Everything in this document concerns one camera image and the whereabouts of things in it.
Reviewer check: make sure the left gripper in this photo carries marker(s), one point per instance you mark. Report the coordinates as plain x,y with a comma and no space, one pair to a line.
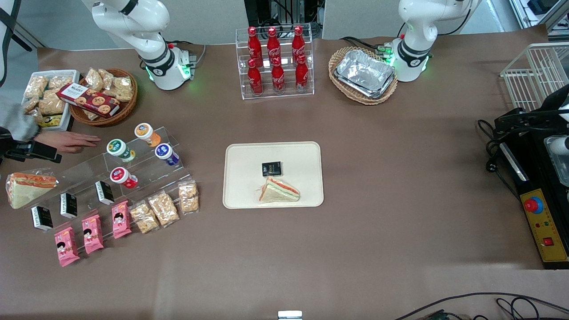
543,116

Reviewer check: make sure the green gum bottle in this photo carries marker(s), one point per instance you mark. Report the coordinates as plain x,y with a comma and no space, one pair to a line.
119,149

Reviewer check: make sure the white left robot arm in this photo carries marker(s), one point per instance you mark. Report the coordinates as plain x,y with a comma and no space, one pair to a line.
411,58

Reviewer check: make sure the grey sleeved forearm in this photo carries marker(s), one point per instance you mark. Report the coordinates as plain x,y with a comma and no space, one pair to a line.
15,122

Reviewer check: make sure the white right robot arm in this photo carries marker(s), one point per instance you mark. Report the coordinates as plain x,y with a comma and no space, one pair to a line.
156,66

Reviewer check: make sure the aluminium foil tray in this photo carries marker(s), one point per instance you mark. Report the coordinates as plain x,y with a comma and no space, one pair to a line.
364,73

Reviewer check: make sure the black gum box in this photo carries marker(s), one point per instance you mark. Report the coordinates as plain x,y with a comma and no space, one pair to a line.
105,193
42,218
271,169
68,205

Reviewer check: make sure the beige plastic tray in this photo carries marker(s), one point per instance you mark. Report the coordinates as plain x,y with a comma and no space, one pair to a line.
244,178

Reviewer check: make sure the blue gum bottle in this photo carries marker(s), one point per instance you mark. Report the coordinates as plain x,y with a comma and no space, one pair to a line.
166,153

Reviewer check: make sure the orange gum bottle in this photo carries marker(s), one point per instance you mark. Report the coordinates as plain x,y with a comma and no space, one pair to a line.
146,133

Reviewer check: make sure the red gum bottle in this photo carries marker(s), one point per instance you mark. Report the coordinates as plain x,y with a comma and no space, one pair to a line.
122,177

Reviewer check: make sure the bare human hand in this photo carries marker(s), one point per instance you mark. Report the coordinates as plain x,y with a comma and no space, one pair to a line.
66,141

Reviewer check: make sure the clear plastic container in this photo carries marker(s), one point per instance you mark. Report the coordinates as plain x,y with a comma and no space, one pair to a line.
561,164

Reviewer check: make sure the red emergency stop button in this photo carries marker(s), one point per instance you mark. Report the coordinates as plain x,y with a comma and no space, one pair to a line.
531,205

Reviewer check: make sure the black control box yellow panel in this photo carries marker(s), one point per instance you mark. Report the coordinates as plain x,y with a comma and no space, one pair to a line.
546,240

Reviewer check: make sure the light wicker basket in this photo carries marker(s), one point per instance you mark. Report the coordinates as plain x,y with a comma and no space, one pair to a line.
342,86

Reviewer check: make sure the clear acrylic bottle rack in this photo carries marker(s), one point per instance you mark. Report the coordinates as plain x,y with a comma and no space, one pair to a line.
306,91

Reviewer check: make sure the red cola bottle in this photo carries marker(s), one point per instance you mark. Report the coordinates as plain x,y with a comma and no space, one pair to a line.
254,44
278,79
302,76
298,43
254,80
273,44

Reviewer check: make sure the small wrapped triangle sandwich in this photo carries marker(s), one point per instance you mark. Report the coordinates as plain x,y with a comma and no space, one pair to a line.
280,192

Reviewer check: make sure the black equipment rack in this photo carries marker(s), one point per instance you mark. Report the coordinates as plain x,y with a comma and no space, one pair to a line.
284,11

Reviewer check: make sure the clear bag rice snack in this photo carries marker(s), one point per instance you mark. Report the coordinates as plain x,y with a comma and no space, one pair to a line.
30,104
188,197
51,104
143,218
122,89
163,209
94,79
107,76
35,86
60,82

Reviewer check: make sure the clear acrylic tiered display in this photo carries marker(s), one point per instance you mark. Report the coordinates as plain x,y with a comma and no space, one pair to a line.
146,175

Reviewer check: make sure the dark wicker basket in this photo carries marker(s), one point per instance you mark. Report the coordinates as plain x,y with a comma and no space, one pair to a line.
126,109

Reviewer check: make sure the pink snack pack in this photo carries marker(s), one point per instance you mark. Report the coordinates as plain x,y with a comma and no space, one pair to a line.
66,247
121,220
92,234

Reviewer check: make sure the red cookie box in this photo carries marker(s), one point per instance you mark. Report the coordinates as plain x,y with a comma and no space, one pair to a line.
89,100

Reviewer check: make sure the white plastic bin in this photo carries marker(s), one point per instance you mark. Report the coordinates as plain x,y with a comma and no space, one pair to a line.
71,120

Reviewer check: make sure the yellow snack pack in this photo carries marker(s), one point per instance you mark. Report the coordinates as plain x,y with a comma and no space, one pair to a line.
51,121

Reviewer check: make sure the black handheld device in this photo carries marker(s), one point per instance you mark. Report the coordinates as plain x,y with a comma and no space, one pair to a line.
42,151

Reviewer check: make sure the large wrapped triangle sandwich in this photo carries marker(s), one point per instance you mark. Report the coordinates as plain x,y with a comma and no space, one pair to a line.
29,189

